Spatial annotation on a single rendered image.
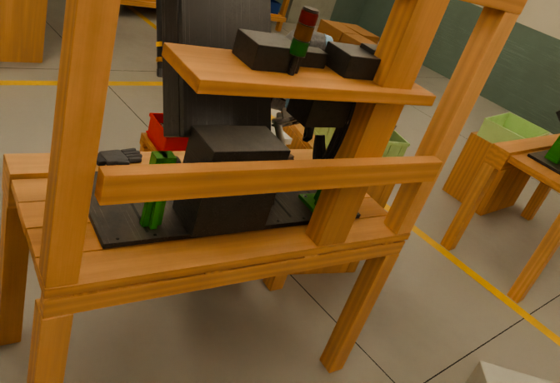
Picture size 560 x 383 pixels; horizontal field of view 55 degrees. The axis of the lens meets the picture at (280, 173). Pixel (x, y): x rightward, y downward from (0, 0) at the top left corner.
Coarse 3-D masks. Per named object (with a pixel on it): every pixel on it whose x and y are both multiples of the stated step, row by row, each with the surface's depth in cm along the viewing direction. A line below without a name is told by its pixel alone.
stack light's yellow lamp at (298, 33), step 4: (300, 24) 147; (296, 28) 148; (300, 28) 147; (304, 28) 146; (308, 28) 146; (312, 28) 147; (296, 32) 148; (300, 32) 147; (304, 32) 147; (308, 32) 147; (312, 32) 149; (296, 36) 148; (300, 36) 147; (304, 36) 147; (308, 36) 148; (300, 40) 148; (304, 40) 148; (308, 40) 149
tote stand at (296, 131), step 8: (288, 128) 330; (296, 128) 321; (304, 128) 324; (296, 136) 321; (312, 136) 318; (296, 144) 320; (304, 144) 311; (312, 144) 307; (392, 184) 316; (368, 192) 312; (376, 192) 315; (384, 192) 317; (376, 200) 318; (384, 200) 321; (344, 264) 340; (352, 264) 343; (296, 272) 327; (304, 272) 330; (312, 272) 333; (320, 272) 336; (328, 272) 339; (336, 272) 341; (344, 272) 344
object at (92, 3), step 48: (96, 0) 111; (432, 0) 162; (96, 48) 117; (384, 48) 170; (480, 48) 191; (96, 96) 123; (96, 144) 130; (384, 144) 189; (432, 144) 210; (48, 192) 137; (336, 192) 192; (48, 240) 140; (336, 240) 206
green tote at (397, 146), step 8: (320, 128) 314; (328, 128) 305; (328, 136) 306; (392, 136) 317; (400, 136) 311; (328, 144) 305; (392, 144) 300; (400, 144) 302; (408, 144) 304; (384, 152) 301; (392, 152) 304; (400, 152) 306
